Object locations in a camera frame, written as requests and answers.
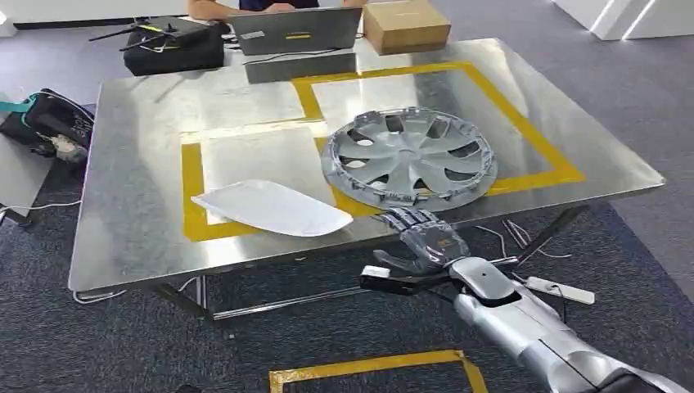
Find grey laptop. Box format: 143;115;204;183
227;6;363;57

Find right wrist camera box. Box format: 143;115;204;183
359;264;452;298

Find silver plastic hubcap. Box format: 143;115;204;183
320;106;499;215

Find black equipment case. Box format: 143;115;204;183
88;16;228;78

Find white plastic cover part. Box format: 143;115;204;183
190;178;355;238

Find white power strip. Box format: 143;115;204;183
523;276;597;306

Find black bag teal strap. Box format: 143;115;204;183
0;88;97;167

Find thin floor cables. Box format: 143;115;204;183
473;218;574;263

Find steel bench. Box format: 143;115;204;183
67;37;667;328

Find brown cardboard box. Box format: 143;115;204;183
361;0;453;57

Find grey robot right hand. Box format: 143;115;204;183
372;206;471;276

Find white cable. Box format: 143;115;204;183
0;199;83;217

